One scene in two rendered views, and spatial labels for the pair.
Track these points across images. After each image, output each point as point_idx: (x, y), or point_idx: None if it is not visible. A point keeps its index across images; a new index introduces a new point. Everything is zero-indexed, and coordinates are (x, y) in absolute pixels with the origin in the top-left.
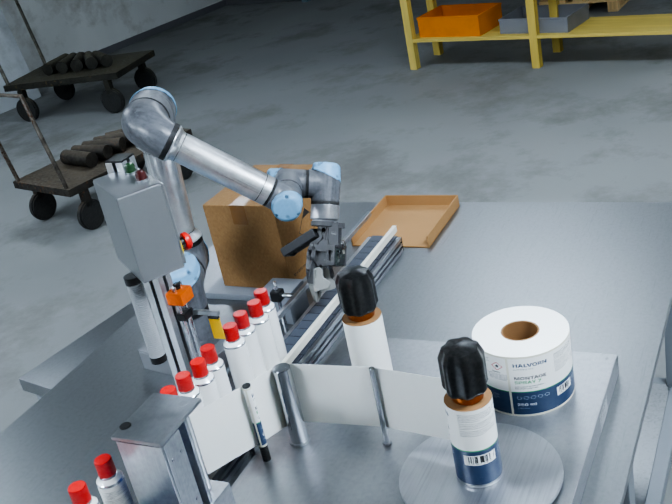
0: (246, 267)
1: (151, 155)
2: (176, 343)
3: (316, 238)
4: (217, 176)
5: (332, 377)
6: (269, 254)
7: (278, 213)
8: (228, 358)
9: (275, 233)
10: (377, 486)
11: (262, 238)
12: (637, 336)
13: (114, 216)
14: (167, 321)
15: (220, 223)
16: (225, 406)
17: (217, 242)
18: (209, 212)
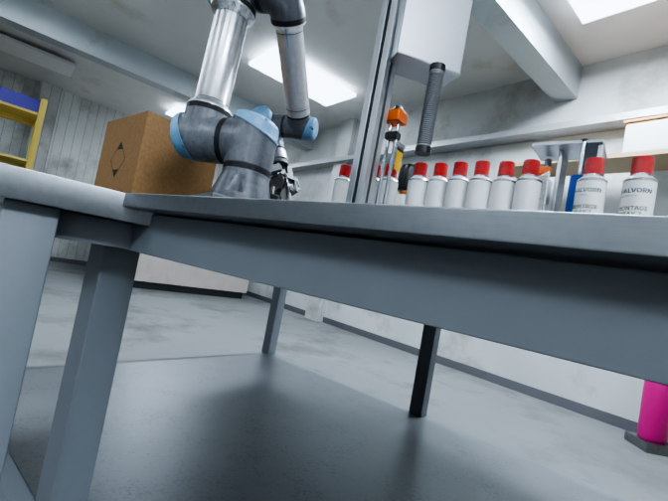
0: (167, 190)
1: (242, 18)
2: (378, 160)
3: (276, 172)
4: (303, 73)
5: None
6: (198, 183)
7: (313, 128)
8: (393, 191)
9: (213, 166)
10: None
11: (198, 166)
12: None
13: (446, 12)
14: (381, 135)
15: (160, 136)
16: None
17: (145, 154)
18: (153, 120)
